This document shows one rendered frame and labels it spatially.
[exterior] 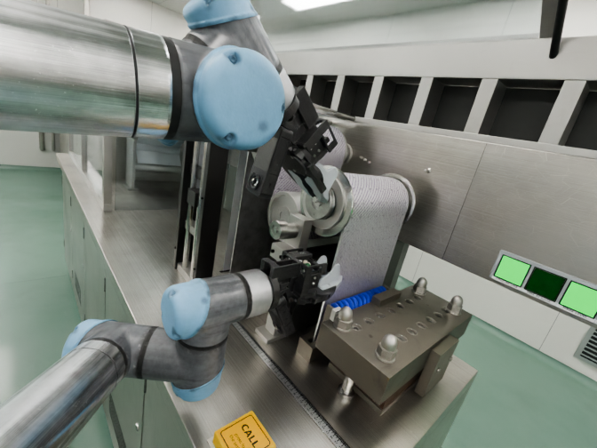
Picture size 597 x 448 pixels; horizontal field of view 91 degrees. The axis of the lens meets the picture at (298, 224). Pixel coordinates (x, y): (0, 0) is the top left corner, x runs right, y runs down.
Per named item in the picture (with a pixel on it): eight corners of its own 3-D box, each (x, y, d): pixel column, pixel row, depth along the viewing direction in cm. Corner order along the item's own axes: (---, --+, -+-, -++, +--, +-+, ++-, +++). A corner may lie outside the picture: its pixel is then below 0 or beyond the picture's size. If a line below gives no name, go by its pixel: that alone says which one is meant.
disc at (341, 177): (294, 221, 69) (307, 158, 65) (296, 221, 69) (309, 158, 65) (341, 248, 59) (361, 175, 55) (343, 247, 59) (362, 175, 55)
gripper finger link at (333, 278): (357, 263, 61) (326, 269, 55) (349, 288, 63) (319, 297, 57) (346, 257, 63) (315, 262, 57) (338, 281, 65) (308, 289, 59)
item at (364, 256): (321, 308, 65) (341, 231, 60) (379, 287, 81) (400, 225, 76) (322, 310, 65) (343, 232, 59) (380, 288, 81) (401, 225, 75)
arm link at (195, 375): (159, 361, 51) (163, 308, 48) (224, 369, 53) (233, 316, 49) (139, 402, 44) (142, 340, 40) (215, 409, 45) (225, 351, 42)
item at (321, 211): (302, 187, 63) (328, 179, 58) (309, 187, 65) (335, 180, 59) (306, 221, 63) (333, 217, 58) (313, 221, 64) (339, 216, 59)
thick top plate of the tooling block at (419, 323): (314, 346, 61) (321, 321, 59) (409, 301, 88) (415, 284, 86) (378, 405, 50) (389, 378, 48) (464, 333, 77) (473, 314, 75)
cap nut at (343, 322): (329, 324, 59) (334, 304, 58) (340, 318, 62) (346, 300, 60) (343, 334, 57) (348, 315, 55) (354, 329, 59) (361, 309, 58)
